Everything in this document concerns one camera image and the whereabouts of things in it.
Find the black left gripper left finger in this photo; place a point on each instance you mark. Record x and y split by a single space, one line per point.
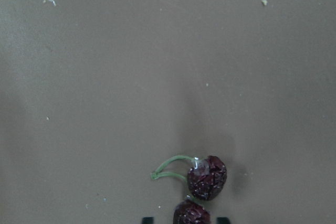
148 220

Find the dark red cherry pair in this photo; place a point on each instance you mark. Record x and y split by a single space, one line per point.
205 181

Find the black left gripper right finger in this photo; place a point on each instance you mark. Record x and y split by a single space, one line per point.
222 220

